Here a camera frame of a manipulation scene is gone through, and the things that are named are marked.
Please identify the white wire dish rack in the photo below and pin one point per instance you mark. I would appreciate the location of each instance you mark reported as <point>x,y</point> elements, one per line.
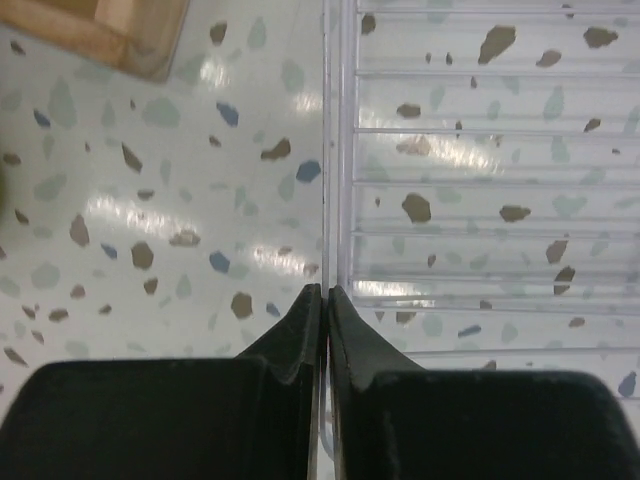
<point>482,206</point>

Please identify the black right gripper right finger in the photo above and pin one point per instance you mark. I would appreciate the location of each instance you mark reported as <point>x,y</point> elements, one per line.
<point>394,419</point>

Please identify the wooden clothes rack stand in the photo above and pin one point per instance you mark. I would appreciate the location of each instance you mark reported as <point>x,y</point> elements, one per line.
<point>138,38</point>

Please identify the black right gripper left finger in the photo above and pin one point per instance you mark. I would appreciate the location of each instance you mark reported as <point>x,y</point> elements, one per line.
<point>253,416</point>

